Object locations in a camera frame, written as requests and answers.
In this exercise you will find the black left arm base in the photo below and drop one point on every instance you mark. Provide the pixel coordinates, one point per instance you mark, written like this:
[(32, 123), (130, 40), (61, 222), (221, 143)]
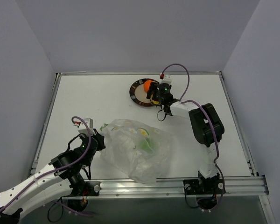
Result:
[(77, 206)]

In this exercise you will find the orange fake persimmon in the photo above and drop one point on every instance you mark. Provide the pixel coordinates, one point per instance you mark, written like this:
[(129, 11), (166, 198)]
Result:
[(146, 85)]

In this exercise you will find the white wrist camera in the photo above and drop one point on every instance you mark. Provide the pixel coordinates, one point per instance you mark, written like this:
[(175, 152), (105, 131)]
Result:
[(165, 78), (82, 128)]

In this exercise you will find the clear printed plastic bag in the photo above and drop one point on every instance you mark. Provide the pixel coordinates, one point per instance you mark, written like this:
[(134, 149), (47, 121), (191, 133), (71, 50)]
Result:
[(122, 150)]

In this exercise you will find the green fake fruit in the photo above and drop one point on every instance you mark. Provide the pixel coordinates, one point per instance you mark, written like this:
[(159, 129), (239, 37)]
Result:
[(146, 144)]

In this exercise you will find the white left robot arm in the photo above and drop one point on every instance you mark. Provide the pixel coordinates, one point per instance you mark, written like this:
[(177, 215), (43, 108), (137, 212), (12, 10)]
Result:
[(60, 177)]

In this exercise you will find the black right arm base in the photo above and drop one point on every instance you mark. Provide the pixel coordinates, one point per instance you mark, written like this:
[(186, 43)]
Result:
[(208, 191)]

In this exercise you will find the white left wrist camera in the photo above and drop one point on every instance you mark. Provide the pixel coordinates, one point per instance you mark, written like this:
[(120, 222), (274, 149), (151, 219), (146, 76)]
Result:
[(82, 128)]

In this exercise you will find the yellow fake lemon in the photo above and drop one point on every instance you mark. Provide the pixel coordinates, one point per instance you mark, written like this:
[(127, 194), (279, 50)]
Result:
[(154, 102)]

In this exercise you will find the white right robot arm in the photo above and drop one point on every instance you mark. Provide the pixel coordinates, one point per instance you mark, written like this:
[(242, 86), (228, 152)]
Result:
[(205, 122)]

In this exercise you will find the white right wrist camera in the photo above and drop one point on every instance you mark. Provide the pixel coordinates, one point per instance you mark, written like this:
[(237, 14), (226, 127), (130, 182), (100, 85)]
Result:
[(165, 78)]

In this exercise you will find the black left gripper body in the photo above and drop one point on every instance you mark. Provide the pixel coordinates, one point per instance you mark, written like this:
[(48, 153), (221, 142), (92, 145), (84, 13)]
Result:
[(99, 141)]

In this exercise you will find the aluminium front rail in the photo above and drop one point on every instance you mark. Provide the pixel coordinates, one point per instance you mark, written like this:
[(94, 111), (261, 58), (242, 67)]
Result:
[(173, 187)]

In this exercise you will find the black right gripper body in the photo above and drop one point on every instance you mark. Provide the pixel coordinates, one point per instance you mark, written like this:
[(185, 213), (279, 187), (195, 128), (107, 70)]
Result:
[(154, 91)]

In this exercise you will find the brown rimmed ceramic plate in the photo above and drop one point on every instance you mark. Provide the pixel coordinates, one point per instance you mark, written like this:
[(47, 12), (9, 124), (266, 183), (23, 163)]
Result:
[(138, 94)]

